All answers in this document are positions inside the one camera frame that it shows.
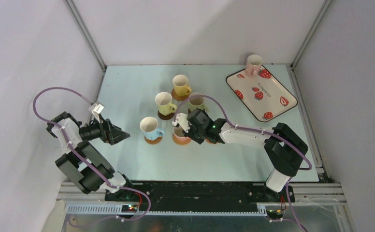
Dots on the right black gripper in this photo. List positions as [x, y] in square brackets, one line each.
[190, 128]

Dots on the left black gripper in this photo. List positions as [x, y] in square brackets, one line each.
[109, 133]

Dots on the light wooden coaster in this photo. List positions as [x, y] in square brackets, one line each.
[153, 142]
[209, 141]

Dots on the pink mug with handle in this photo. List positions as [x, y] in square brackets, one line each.
[178, 131]

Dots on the woven rattan coaster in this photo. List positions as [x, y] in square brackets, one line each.
[180, 140]
[177, 97]

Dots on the green mug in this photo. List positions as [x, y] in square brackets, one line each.
[196, 102]

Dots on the blue mug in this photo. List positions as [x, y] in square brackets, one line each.
[150, 128]

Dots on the yellow-green mug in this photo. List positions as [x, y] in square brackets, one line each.
[164, 102]

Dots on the yellow mug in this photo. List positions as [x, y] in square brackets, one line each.
[181, 85]

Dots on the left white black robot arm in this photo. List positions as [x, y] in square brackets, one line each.
[81, 162]

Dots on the strawberry pattern tray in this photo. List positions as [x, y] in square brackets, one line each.
[263, 94]

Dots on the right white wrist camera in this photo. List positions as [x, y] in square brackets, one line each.
[181, 121]

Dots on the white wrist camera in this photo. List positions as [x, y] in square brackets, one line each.
[96, 109]
[181, 121]

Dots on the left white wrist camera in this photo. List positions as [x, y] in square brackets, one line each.
[96, 109]

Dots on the aluminium frame rail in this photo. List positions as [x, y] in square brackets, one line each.
[305, 194]

